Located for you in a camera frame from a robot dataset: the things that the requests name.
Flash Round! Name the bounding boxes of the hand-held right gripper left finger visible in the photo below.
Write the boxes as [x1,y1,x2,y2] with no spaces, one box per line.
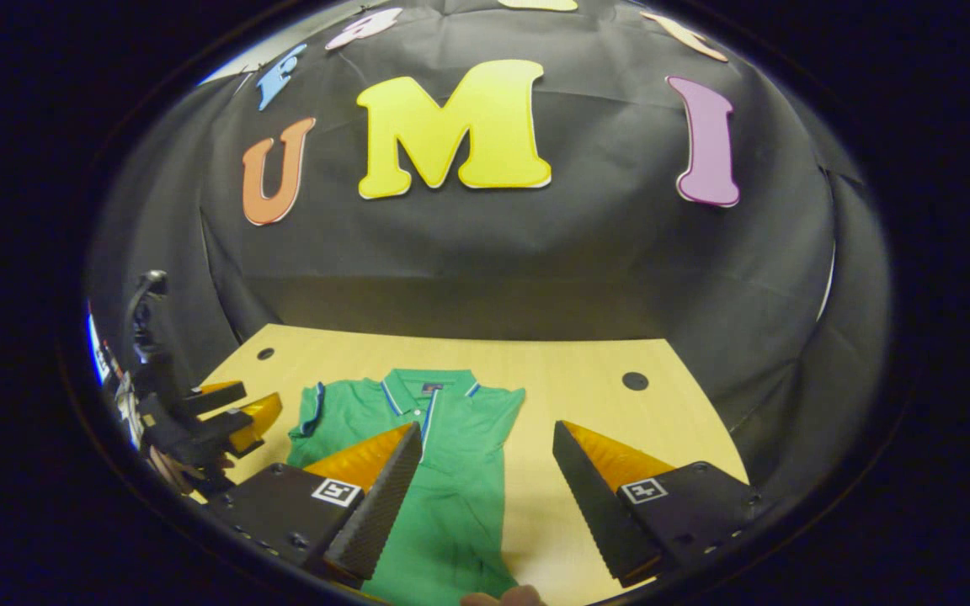
[203,422,424,590]

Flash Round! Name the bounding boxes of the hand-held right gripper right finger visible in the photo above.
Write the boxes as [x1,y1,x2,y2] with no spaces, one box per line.
[552,420,764,588]

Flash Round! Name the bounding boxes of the green T-shirt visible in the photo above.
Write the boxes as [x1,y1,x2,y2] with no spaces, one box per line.
[286,368,526,606]

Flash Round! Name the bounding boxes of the black backdrop cloth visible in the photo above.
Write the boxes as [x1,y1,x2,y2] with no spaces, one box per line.
[85,0,894,506]

